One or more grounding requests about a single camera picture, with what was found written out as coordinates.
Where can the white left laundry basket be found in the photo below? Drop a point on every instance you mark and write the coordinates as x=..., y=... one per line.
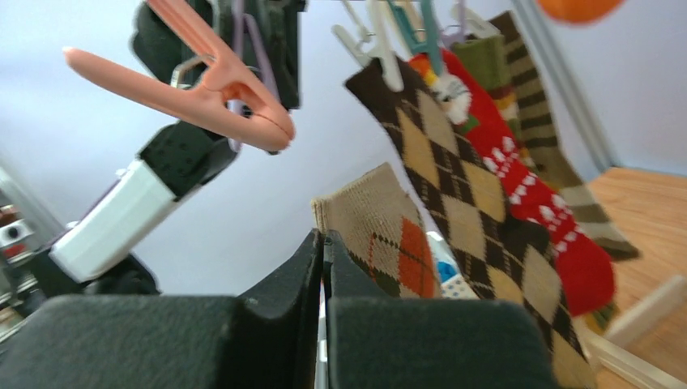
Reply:
x=453, y=284

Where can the white hanger clip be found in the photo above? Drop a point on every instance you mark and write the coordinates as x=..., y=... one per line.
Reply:
x=370, y=44
x=481, y=28

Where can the brown argyle sock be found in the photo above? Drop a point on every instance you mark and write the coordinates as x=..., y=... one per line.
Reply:
x=500, y=256

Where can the wooden clothes rack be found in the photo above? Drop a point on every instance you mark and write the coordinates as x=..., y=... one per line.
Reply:
x=610, y=349

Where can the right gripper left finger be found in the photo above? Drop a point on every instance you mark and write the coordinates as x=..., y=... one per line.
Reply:
x=264, y=338

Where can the brown striped sock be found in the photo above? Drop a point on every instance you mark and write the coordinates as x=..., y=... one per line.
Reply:
x=539, y=134

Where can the orange hanger clip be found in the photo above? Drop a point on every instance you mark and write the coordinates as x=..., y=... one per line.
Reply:
x=228, y=100
x=578, y=11

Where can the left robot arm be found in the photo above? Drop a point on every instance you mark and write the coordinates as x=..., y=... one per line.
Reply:
x=94, y=254

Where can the red christmas sock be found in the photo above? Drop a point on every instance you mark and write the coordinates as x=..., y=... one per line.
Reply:
x=585, y=269

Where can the olive green striped sock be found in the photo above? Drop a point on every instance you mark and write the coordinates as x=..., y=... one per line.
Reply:
x=485, y=60

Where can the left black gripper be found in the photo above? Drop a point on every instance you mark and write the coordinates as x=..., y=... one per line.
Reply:
x=160, y=50

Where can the beige orange argyle sock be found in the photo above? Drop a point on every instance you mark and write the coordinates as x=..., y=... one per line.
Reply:
x=383, y=231

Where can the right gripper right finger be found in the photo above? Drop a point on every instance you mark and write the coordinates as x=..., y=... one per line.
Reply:
x=378, y=341

